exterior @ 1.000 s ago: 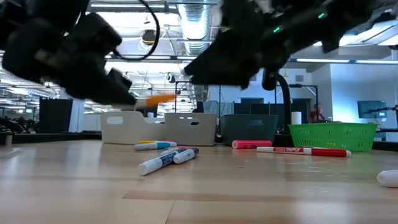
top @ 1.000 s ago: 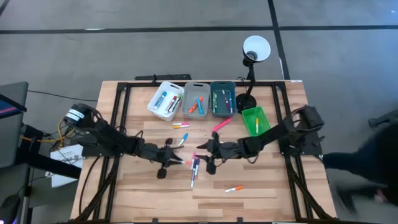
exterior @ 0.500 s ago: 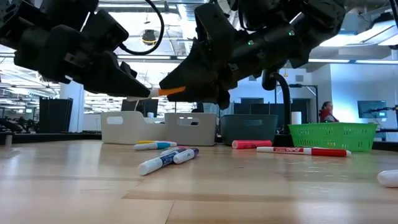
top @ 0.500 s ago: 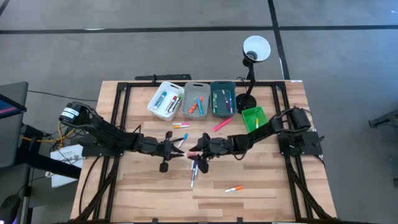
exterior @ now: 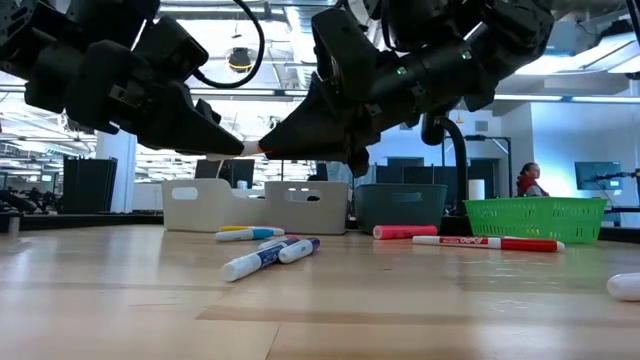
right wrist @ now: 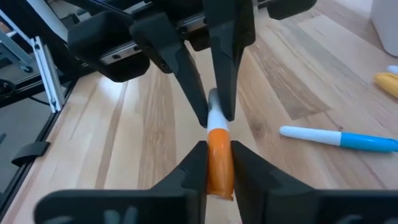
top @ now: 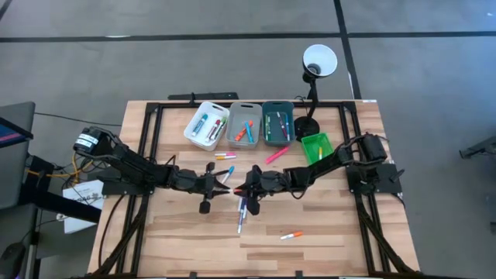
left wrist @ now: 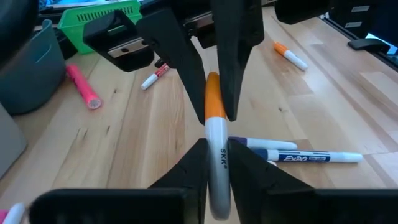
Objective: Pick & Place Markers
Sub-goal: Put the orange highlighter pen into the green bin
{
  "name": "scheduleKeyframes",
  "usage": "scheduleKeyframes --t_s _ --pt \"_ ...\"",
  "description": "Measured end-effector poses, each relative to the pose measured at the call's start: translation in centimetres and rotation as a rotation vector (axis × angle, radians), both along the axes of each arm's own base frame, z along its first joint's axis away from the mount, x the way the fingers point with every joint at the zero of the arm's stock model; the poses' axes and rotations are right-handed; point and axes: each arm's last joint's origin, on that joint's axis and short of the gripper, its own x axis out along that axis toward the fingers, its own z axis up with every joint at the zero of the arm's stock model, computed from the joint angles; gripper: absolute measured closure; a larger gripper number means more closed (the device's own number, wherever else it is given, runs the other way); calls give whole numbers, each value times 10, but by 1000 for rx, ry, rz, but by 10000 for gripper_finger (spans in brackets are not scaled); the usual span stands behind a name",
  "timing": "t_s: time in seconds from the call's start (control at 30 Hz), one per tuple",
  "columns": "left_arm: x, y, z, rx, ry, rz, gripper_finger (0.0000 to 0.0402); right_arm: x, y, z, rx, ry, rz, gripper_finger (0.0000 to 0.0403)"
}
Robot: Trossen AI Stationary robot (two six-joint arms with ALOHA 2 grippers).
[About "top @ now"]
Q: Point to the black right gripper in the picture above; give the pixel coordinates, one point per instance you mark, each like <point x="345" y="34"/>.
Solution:
<point x="271" y="182"/>

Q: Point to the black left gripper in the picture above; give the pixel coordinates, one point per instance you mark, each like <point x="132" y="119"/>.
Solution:
<point x="193" y="181"/>

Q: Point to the thin pink marker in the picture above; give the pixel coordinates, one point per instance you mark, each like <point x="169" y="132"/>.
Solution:
<point x="237" y="191"/>
<point x="226" y="153"/>

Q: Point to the thin yellow marker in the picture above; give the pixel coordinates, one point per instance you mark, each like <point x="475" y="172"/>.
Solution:
<point x="320" y="153"/>
<point x="226" y="157"/>

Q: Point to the pink highlighter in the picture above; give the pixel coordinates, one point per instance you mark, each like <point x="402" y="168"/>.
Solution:
<point x="277" y="155"/>

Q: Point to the red Expo dry-erase marker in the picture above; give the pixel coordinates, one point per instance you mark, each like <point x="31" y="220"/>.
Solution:
<point x="213" y="129"/>

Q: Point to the light blue highlighter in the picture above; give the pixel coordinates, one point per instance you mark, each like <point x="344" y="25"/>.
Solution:
<point x="249" y="133"/>

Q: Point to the green Expo dry-erase marker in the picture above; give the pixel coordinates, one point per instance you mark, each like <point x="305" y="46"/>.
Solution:
<point x="221" y="128"/>

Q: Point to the orange highlighter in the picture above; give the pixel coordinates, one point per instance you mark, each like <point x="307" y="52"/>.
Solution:
<point x="243" y="131"/>

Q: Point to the teal Expo dry-erase marker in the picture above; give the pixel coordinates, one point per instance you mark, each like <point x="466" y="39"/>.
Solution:
<point x="200" y="125"/>

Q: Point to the thin green marker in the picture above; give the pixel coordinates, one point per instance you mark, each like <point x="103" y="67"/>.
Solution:
<point x="267" y="128"/>

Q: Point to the thin orange marker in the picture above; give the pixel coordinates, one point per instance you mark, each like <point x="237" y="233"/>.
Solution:
<point x="291" y="235"/>

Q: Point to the thin red marker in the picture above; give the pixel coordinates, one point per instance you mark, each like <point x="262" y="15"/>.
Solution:
<point x="282" y="126"/>

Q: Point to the green mesh plastic basket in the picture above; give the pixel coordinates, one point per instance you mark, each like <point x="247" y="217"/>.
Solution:
<point x="312" y="149"/>

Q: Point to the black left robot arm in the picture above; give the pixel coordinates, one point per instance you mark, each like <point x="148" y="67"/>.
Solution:
<point x="131" y="164"/>

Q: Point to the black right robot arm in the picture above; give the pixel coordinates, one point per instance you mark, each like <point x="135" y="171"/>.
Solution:
<point x="321" y="168"/>

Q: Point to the white plastic bin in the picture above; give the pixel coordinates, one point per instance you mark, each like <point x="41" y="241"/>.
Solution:
<point x="204" y="141"/>

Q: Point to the teal plastic bin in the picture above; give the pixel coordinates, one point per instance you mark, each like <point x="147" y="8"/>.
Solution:
<point x="274" y="131"/>

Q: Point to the grey plastic bin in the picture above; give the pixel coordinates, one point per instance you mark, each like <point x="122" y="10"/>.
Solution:
<point x="236" y="116"/>

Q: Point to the black power strip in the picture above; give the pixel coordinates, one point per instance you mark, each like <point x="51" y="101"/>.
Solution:
<point x="209" y="96"/>

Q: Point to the black gooseneck desk lamp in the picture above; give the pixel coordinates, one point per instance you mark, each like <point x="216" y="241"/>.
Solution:
<point x="319" y="58"/>

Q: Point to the black stand beam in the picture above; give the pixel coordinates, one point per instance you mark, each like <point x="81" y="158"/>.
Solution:
<point x="66" y="207"/>

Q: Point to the laptop with lit screen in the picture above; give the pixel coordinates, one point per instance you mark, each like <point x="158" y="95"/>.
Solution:
<point x="11" y="133"/>

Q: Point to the black computer mouse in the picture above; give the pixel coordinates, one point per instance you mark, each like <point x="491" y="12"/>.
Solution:
<point x="11" y="259"/>

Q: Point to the grey stand leg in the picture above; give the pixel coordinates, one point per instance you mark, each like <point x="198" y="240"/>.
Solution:
<point x="480" y="147"/>

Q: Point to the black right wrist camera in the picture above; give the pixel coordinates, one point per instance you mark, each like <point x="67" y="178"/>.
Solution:
<point x="253" y="205"/>

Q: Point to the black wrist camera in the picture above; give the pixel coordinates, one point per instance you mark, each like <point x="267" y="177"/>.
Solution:
<point x="253" y="205"/>
<point x="204" y="207"/>

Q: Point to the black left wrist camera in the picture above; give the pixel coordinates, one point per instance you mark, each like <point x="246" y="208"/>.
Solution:
<point x="204" y="207"/>

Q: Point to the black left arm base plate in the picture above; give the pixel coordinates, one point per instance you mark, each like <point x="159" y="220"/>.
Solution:
<point x="116" y="190"/>

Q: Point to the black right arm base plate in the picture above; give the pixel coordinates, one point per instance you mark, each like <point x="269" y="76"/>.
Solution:
<point x="387" y="182"/>

